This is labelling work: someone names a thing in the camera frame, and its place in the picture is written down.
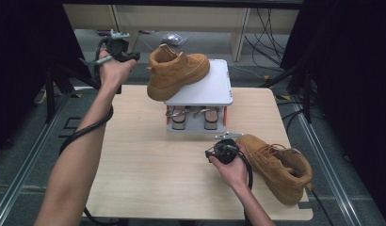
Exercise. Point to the person's right hand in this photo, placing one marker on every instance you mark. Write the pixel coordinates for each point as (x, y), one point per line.
(235, 172)

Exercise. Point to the aluminium floor rail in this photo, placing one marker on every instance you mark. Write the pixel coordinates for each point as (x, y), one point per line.
(21, 175)
(84, 88)
(326, 175)

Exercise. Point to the person's left hand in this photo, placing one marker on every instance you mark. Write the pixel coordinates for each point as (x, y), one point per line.
(114, 72)

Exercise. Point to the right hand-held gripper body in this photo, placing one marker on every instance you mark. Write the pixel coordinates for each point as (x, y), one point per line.
(225, 152)

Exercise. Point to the black curtain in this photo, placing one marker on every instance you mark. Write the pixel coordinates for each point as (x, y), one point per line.
(28, 47)
(354, 78)

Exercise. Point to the grey two-tier shoe rack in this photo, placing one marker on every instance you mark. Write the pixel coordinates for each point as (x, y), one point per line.
(213, 88)

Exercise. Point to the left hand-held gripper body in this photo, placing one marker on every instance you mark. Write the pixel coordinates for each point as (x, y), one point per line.
(117, 47)

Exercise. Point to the clear plastic bag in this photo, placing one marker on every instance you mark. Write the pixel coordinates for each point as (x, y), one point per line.
(174, 39)

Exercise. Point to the tan suede boot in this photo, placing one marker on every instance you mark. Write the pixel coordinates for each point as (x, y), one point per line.
(175, 72)
(282, 169)

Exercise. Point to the black metal stand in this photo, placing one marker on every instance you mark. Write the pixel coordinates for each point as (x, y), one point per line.
(50, 91)
(307, 94)

